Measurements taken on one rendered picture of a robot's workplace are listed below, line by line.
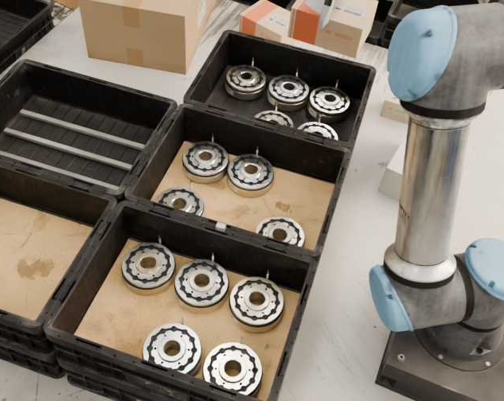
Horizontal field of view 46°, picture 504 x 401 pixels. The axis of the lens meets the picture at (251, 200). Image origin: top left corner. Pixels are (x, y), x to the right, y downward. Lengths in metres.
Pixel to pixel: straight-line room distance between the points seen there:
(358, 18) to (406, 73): 0.52
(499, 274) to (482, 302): 0.06
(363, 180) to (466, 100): 0.76
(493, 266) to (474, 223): 0.51
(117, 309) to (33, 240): 0.24
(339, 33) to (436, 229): 0.54
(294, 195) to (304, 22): 0.37
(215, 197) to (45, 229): 0.36
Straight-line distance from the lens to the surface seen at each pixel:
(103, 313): 1.14
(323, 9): 1.28
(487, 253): 1.07
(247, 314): 1.10
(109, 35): 1.78
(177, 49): 1.73
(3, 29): 2.60
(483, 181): 1.66
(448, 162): 0.88
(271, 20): 1.89
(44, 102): 1.54
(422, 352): 1.20
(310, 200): 1.30
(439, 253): 0.97
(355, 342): 1.28
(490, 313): 1.08
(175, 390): 1.03
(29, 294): 1.19
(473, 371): 1.22
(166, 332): 1.08
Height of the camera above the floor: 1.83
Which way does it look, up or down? 51 degrees down
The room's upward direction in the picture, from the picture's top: 6 degrees clockwise
